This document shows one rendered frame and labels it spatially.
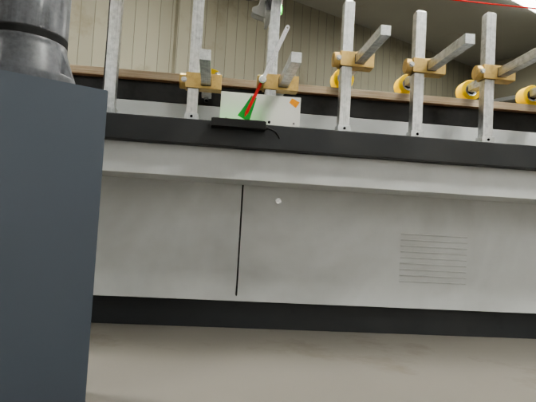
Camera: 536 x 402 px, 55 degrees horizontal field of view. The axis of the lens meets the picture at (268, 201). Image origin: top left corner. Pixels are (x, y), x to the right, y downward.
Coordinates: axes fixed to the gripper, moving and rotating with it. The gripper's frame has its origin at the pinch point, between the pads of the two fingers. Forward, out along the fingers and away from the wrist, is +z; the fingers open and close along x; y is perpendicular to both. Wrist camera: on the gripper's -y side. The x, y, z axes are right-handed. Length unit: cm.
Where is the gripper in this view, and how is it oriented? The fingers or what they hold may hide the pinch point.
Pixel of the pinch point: (267, 25)
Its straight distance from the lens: 172.7
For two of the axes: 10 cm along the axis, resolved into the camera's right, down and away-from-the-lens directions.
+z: -0.6, 10.0, -0.5
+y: -9.9, -0.6, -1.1
